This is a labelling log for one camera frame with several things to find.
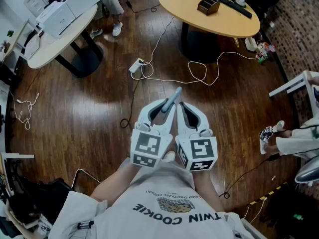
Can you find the black bag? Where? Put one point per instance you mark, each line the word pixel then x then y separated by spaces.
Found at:
pixel 40 200

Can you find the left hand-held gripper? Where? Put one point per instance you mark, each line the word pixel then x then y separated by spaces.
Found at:
pixel 145 146

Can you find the cluster of small bottles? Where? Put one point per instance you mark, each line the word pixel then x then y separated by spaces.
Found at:
pixel 265 52

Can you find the white power strip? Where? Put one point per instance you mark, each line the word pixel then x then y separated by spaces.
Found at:
pixel 135 65

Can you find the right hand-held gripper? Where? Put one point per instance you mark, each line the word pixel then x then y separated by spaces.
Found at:
pixel 200 151

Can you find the person's right forearm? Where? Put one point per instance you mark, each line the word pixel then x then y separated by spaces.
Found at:
pixel 207 190

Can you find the person's white printed t-shirt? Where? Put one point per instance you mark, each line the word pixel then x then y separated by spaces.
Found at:
pixel 162 195

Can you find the white oval table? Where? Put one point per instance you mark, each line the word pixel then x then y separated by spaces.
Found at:
pixel 49 51

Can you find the person's left forearm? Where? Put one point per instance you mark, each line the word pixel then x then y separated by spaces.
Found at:
pixel 112 183

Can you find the black keyboard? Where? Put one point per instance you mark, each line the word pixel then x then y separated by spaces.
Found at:
pixel 234 6

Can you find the white cup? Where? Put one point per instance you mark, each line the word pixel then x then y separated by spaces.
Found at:
pixel 240 0

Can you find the round yellow table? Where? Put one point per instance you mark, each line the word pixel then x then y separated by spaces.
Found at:
pixel 189 6

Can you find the small white carton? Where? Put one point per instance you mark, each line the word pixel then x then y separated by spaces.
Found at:
pixel 250 43

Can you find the white side table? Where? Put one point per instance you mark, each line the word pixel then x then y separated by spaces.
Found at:
pixel 289 86

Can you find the yellow black striped tape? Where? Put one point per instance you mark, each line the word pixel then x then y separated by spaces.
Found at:
pixel 269 193

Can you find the grey-blue pen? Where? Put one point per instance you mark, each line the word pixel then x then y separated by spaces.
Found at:
pixel 172 99

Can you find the grey shell chair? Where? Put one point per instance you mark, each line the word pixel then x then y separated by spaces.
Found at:
pixel 307 173

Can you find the person's white shoe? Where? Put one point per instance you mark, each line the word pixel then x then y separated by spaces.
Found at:
pixel 169 156

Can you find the brown wooden organizer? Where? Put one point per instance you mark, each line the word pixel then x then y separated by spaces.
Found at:
pixel 208 6

